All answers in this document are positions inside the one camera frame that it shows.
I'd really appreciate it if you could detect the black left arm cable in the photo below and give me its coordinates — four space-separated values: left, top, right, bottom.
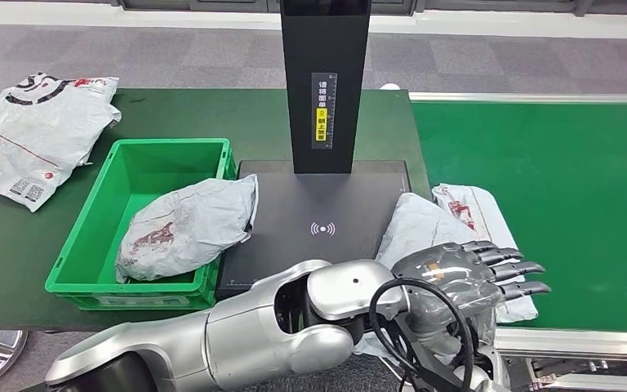
368 277 475 392

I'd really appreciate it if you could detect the white parcel bag black print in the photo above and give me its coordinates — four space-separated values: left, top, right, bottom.
0 71 122 213

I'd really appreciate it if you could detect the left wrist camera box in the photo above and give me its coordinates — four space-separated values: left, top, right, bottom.
394 316 477 392

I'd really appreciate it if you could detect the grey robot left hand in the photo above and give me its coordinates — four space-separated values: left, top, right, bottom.
391 240 553 355

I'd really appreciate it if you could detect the plain grey parcel bag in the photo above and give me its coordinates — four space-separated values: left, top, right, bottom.
354 192 496 361

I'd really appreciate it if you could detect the black inbound scanner machine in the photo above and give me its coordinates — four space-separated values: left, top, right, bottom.
216 0 413 301

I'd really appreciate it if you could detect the green plastic crate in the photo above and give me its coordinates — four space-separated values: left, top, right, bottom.
44 137 238 312

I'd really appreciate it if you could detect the black yellow label sticker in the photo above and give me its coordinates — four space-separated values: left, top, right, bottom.
311 72 339 150

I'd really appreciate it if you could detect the grey parcel bag red print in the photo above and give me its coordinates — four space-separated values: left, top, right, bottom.
116 174 260 284
432 184 540 326

